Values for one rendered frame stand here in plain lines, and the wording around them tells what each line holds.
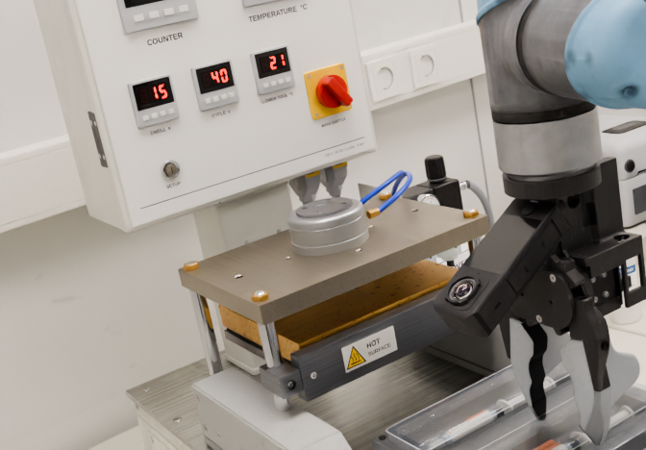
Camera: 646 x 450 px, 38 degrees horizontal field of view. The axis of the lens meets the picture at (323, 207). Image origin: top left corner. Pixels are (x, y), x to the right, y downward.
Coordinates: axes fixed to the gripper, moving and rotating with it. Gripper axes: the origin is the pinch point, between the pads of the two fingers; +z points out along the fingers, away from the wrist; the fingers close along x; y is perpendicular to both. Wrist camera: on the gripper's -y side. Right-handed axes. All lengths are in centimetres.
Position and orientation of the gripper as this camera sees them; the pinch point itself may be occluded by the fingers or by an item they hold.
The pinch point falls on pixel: (560, 420)
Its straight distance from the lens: 78.7
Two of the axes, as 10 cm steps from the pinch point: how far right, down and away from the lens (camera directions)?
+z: 1.8, 9.5, 2.5
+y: 8.3, -2.8, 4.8
